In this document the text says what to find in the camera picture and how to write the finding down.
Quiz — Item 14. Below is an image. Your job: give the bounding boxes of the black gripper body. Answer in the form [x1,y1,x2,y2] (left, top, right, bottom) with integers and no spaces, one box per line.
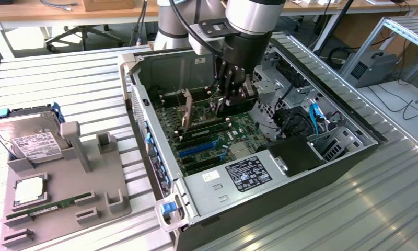
[221,32,275,73]

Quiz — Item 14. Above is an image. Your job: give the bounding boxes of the graphics card with metal bracket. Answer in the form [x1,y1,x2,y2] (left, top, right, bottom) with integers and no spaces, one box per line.
[179,87,260,133]

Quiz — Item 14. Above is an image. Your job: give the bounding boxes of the black RAM slot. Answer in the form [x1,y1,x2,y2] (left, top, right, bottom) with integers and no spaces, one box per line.
[161,93,211,108]
[159,88,209,101]

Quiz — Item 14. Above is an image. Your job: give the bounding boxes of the silver drive cage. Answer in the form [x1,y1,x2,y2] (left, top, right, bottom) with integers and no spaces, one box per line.
[251,43,321,142]

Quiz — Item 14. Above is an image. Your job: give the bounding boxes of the green motherboard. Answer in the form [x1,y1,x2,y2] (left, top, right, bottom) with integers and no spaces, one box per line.
[153,87,272,176]

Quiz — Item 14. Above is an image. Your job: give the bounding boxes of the thin locking lever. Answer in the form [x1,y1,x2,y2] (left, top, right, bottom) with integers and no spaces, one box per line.
[173,85,183,109]

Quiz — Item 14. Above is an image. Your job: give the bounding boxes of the black office chair base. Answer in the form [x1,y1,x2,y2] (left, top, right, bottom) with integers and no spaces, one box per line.
[279,15,305,32]

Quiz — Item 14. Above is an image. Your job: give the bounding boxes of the RAM stick with white label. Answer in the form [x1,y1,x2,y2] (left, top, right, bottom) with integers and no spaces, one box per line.
[179,124,231,141]

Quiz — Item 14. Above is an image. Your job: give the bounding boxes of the silver chipset heatsink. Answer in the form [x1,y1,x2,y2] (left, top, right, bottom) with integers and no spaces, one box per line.
[229,145,257,159]

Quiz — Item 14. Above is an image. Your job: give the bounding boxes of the black expansion slot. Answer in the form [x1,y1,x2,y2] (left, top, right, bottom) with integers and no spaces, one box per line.
[183,154,227,169]
[176,134,217,149]

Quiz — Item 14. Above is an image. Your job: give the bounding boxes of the blue expansion slot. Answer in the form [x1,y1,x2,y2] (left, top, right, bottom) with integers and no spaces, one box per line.
[179,142,220,158]

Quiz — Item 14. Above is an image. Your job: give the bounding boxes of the black slanted pole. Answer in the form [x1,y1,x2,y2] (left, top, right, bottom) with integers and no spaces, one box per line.
[312,0,356,52]

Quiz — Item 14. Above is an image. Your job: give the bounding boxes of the black plastic shroud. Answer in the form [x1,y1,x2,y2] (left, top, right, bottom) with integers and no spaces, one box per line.
[267,135,328,178]

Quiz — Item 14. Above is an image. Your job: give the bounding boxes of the silver disk bay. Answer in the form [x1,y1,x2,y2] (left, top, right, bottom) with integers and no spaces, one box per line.
[307,127,369,162]

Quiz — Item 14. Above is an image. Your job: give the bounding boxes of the grey computer tower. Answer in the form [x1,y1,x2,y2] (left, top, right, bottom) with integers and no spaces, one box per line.
[340,51,401,89]

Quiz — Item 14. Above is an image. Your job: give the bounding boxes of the silver power supply with label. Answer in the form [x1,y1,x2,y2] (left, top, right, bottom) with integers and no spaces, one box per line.
[176,151,289,219]

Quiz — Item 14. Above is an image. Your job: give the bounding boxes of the long wooden desk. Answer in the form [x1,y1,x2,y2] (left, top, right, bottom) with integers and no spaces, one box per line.
[281,0,418,18]

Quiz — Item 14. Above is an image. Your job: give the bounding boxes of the wooden box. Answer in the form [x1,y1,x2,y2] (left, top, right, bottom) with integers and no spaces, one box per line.
[83,0,134,13]

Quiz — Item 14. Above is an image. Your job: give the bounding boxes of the open black PC case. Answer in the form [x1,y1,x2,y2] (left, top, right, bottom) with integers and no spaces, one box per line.
[118,38,388,251]

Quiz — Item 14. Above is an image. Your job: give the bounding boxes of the office chair with grey base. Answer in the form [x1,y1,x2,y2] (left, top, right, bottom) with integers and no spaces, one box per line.
[44,24,124,52]

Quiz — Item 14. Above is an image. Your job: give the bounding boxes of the blue case latch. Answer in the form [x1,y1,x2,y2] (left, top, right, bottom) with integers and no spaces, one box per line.
[160,202,177,215]

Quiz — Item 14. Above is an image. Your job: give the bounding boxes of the silver hard disk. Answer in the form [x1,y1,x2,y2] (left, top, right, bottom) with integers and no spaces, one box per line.
[0,111,74,165]

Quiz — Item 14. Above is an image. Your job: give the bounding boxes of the grey parts rack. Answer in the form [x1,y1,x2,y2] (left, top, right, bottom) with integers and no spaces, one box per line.
[0,121,132,249]

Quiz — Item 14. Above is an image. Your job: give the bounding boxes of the green RAM stick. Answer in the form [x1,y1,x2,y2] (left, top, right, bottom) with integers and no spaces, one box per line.
[6,192,94,220]

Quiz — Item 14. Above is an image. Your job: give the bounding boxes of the silver CPU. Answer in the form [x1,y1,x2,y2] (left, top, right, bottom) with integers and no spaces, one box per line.
[14,178,46,202]

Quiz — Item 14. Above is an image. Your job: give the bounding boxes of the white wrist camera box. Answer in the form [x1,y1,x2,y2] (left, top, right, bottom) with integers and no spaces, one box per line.
[188,20,244,56]

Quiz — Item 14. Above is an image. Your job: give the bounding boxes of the black wire bundle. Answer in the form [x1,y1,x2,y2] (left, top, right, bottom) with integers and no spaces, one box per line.
[275,107,347,139]

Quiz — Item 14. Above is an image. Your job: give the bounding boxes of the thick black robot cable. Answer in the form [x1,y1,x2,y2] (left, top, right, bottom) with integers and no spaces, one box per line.
[169,0,228,58]

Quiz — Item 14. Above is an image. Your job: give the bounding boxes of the blue wire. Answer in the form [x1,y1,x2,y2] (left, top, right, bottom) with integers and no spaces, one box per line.
[309,103,331,135]

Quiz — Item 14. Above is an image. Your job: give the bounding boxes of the thin hanging cable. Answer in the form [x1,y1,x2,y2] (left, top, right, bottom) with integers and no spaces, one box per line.
[131,0,149,47]

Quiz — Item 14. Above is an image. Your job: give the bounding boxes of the aluminium frame rack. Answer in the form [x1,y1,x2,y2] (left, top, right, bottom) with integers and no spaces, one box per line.
[337,14,418,84]

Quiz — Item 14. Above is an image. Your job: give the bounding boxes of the grey-blue network cable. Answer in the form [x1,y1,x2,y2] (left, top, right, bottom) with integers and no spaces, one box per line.
[42,0,80,12]

